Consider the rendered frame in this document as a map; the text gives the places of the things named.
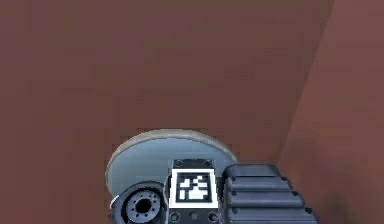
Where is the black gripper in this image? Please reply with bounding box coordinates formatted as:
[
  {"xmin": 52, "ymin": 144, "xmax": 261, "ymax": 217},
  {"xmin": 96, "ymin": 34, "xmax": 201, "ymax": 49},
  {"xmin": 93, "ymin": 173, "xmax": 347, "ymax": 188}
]
[{"xmin": 108, "ymin": 180, "xmax": 168, "ymax": 224}]

